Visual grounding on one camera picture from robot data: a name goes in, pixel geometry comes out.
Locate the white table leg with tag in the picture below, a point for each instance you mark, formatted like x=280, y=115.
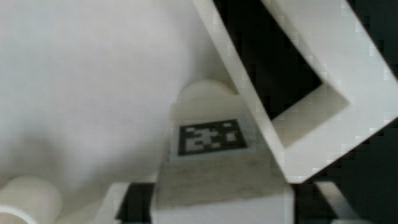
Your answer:
x=221, y=186

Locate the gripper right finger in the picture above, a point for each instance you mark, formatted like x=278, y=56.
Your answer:
x=325, y=207

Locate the white U-shaped fence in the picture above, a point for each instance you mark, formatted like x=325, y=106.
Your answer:
x=351, y=106

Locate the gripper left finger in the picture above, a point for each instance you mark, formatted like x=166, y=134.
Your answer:
x=127, y=204

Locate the white square table top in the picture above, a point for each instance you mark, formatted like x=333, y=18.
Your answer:
x=101, y=57

